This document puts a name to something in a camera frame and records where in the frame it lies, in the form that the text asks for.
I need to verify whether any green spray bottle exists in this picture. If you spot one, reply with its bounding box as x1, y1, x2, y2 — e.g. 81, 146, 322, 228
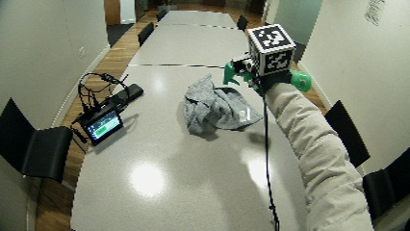
222, 61, 314, 93

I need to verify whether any white cube with black markers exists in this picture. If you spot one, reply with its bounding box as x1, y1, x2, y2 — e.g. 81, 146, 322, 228
246, 23, 296, 77

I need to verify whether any grey cloth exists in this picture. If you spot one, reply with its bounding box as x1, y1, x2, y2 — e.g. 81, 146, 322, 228
182, 74, 263, 135

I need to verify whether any black chair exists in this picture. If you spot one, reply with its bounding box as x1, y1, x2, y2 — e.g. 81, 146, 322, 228
323, 99, 371, 168
235, 13, 250, 33
0, 97, 74, 184
154, 9, 169, 23
360, 146, 410, 223
137, 21, 155, 48

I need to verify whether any long black box device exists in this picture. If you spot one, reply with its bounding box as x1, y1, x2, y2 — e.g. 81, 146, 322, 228
99, 83, 146, 112

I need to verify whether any small black screen device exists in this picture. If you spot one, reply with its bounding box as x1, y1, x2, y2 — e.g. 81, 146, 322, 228
78, 108, 125, 147

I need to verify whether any wooden door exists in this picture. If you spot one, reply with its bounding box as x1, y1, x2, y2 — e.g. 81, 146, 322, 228
103, 0, 122, 26

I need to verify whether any small glove palm camera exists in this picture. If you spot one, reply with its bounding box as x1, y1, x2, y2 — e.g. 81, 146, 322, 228
228, 54, 258, 75

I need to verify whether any black glove cable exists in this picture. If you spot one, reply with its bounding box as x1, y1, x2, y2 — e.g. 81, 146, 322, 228
259, 91, 282, 231

